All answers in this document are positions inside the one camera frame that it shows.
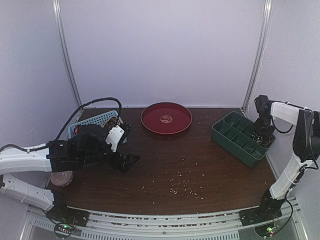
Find round red tray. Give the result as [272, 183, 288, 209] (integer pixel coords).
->
[140, 102, 193, 135]

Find left aluminium corner post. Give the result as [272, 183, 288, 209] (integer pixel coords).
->
[52, 0, 82, 106]

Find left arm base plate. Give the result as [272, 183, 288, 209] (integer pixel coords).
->
[45, 199, 90, 240]

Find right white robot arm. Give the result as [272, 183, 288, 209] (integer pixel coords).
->
[254, 95, 320, 200]

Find pile of ties in basket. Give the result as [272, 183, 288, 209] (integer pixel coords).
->
[73, 118, 120, 133]

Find aluminium corner post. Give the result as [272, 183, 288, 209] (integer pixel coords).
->
[241, 0, 273, 115]
[52, 0, 82, 106]

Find dark green divided organizer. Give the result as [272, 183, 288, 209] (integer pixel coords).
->
[211, 111, 275, 168]

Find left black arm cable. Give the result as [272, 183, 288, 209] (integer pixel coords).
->
[53, 97, 124, 145]

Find black white floral tie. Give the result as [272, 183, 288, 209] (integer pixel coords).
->
[250, 132, 265, 145]

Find light blue plastic basket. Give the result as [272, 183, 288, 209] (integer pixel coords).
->
[67, 110, 119, 138]

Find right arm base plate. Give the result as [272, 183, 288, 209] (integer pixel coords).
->
[238, 191, 285, 227]

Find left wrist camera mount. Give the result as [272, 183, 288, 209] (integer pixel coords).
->
[105, 122, 132, 153]

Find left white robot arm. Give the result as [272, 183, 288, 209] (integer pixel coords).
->
[0, 124, 140, 222]

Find small patterned pink bowl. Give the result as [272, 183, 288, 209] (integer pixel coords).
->
[50, 171, 74, 187]

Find right aluminium corner post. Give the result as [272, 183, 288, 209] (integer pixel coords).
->
[241, 0, 273, 115]

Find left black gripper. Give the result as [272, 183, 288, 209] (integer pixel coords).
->
[78, 143, 140, 173]

